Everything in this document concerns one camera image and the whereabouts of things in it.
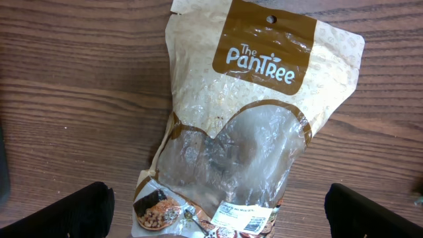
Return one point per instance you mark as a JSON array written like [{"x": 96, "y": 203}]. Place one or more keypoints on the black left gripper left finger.
[{"x": 85, "y": 213}]

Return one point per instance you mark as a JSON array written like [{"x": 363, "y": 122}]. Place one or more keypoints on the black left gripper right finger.
[{"x": 352, "y": 215}]

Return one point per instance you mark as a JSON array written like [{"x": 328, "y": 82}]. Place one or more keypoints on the brown white snack bag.
[{"x": 251, "y": 86}]

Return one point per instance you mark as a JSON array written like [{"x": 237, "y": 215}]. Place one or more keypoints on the dark grey plastic basket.
[{"x": 4, "y": 172}]

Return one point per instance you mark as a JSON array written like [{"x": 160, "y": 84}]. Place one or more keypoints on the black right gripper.
[{"x": 418, "y": 190}]

